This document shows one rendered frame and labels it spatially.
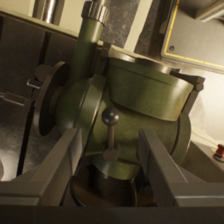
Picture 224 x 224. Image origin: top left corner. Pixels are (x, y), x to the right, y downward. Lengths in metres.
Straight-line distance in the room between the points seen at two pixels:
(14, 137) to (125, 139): 0.52
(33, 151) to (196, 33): 1.29
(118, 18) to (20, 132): 0.67
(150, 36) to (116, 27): 0.81
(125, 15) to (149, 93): 0.63
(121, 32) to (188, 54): 0.68
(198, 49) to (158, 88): 1.15
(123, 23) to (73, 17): 0.25
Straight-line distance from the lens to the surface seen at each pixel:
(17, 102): 0.34
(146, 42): 1.61
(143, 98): 0.27
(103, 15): 0.38
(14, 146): 0.74
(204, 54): 1.42
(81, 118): 0.27
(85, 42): 0.36
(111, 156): 0.29
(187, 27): 1.38
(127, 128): 0.30
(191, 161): 0.54
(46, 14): 0.95
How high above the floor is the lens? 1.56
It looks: 75 degrees down
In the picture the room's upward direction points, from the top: 179 degrees counter-clockwise
